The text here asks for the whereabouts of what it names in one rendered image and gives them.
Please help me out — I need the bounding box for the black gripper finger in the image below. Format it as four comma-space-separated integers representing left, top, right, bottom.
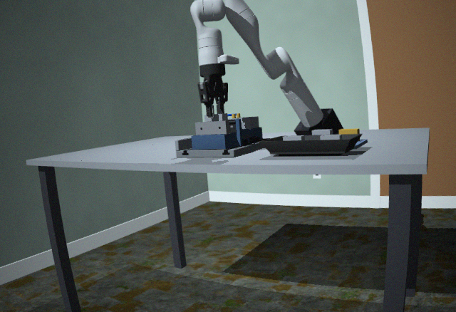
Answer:
215, 82, 228, 114
197, 80, 218, 119

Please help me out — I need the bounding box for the brass-yellow block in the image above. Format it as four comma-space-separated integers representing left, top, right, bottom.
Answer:
338, 128, 360, 134

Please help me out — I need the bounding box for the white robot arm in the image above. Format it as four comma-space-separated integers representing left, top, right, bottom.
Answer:
190, 0, 323, 128

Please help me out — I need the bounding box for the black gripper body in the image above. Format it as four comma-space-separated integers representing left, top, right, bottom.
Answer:
199, 63, 225, 94

